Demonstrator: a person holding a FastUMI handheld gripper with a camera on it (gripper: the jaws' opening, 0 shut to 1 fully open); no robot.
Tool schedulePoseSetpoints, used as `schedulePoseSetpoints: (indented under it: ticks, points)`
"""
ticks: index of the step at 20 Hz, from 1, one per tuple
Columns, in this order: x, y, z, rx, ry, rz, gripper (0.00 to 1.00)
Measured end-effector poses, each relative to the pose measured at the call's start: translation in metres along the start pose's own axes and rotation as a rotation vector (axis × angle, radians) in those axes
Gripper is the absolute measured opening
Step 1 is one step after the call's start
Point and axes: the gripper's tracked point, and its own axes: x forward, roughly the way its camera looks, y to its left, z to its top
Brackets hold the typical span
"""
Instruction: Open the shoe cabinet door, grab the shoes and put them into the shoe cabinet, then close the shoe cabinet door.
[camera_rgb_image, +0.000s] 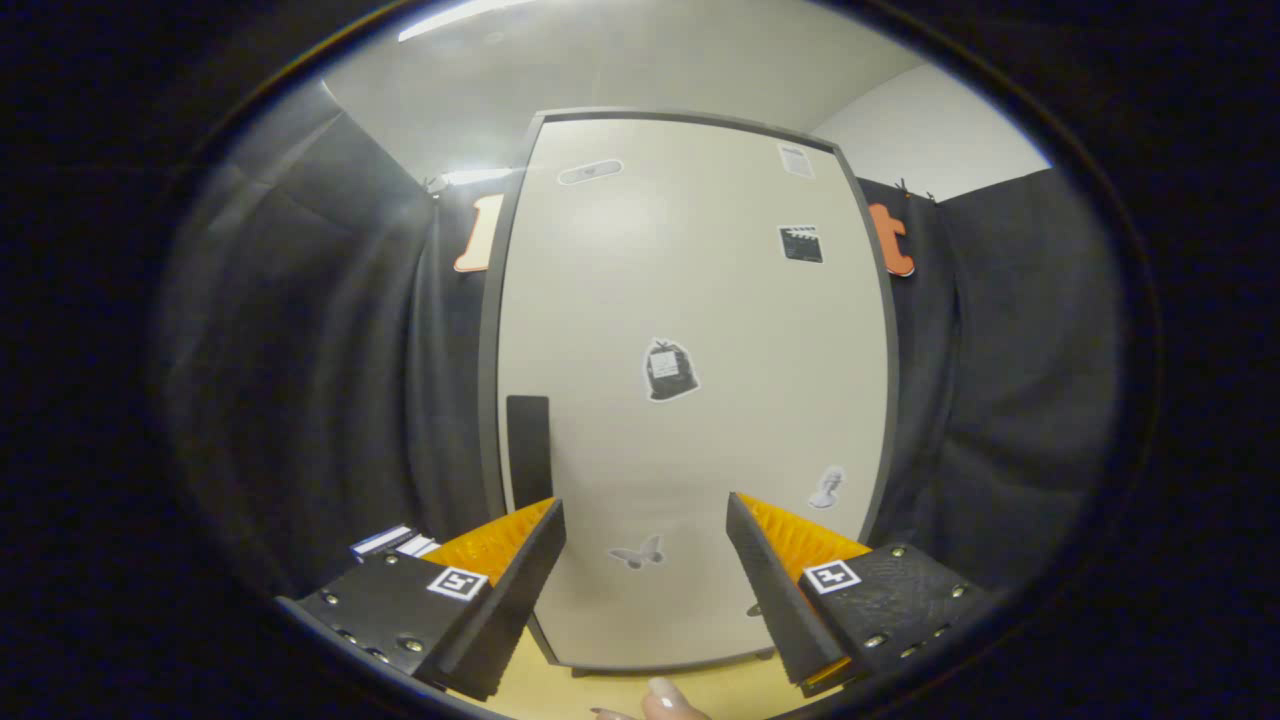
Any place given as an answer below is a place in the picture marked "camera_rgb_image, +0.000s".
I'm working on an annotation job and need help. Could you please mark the black backdrop cloth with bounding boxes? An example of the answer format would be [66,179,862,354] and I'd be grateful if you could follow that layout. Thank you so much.
[155,80,1121,601]

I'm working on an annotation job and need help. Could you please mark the white shoe cabinet door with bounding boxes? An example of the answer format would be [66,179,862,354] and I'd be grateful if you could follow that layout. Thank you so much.
[495,118,889,669]

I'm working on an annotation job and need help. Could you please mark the blue spined book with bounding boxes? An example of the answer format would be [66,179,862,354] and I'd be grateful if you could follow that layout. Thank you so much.
[350,524,416,561]

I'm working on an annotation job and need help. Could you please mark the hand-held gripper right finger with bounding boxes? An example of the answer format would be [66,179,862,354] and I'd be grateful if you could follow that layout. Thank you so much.
[725,491,991,699]

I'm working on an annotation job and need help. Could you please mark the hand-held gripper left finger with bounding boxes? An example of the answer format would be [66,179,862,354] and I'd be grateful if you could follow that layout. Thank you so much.
[275,497,568,703]

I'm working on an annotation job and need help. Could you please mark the grey shoe cabinet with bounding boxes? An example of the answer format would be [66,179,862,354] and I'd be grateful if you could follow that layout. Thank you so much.
[478,106,901,679]

